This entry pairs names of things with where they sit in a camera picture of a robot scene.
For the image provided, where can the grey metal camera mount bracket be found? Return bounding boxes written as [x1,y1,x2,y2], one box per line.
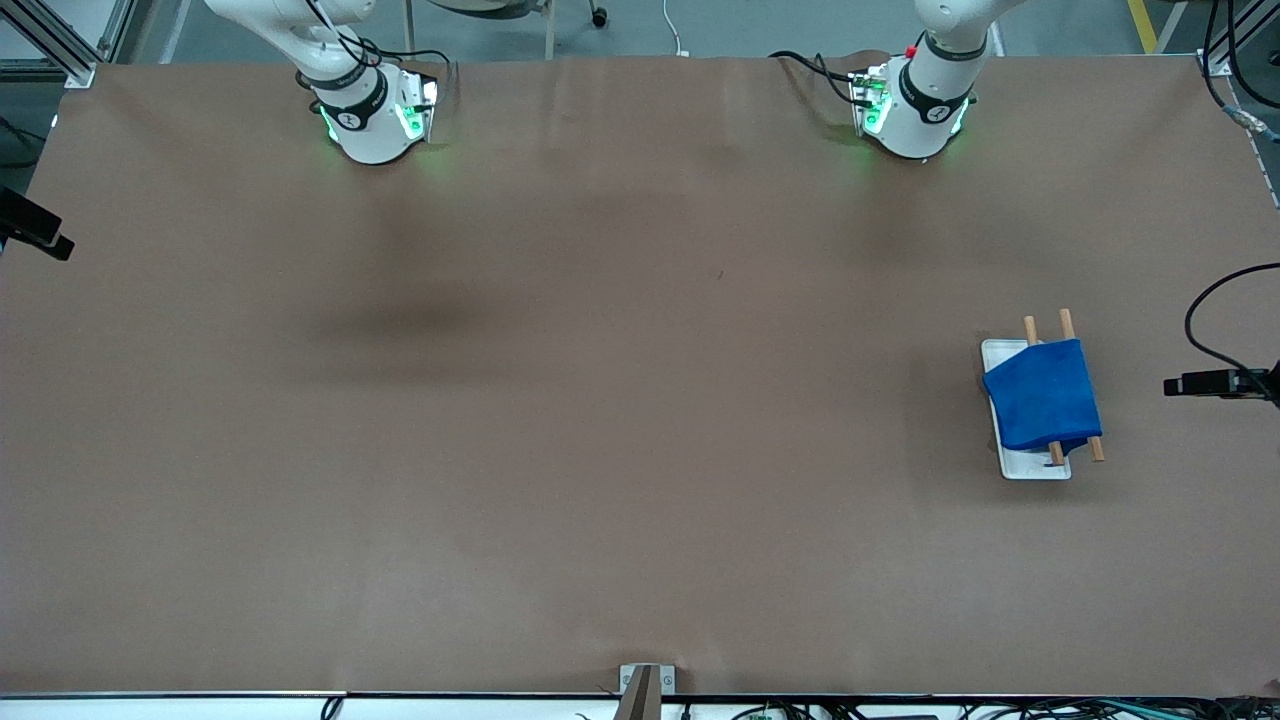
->
[614,663,677,720]

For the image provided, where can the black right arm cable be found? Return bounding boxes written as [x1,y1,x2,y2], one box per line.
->
[303,0,456,101]

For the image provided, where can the white floor cable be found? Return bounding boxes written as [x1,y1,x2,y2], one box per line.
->
[660,0,693,58]

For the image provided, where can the white towel rack wooden bars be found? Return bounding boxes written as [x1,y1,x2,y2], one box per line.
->
[980,308,1107,482]

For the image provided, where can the black arm base cable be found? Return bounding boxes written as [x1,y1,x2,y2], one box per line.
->
[768,49,873,107]

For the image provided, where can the chair with wheel caster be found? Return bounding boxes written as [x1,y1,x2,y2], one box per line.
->
[404,0,611,61]

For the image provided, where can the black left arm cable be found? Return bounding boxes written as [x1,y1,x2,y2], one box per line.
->
[1184,0,1280,403]

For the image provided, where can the aluminium frame profile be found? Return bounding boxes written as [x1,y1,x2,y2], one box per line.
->
[0,0,136,89]
[1197,0,1280,79]

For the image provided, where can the blue cloth towel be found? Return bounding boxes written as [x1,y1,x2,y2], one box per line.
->
[982,338,1103,453]

